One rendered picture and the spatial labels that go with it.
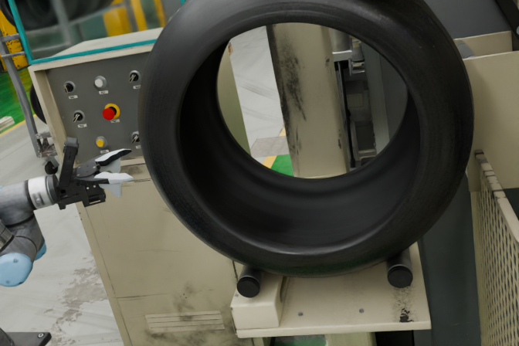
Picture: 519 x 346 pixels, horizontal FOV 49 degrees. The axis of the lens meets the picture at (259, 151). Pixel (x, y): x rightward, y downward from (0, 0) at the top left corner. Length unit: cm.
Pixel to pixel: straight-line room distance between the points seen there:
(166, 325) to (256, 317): 110
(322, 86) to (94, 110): 89
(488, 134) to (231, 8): 64
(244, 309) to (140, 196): 90
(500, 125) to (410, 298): 40
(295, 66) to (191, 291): 106
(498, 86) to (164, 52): 68
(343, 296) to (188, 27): 62
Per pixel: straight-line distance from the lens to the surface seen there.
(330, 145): 134
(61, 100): 198
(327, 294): 120
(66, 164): 139
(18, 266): 134
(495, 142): 129
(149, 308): 218
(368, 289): 120
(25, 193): 143
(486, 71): 123
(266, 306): 111
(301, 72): 129
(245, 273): 110
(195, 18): 91
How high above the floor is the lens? 150
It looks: 20 degrees down
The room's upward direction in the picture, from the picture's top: 12 degrees counter-clockwise
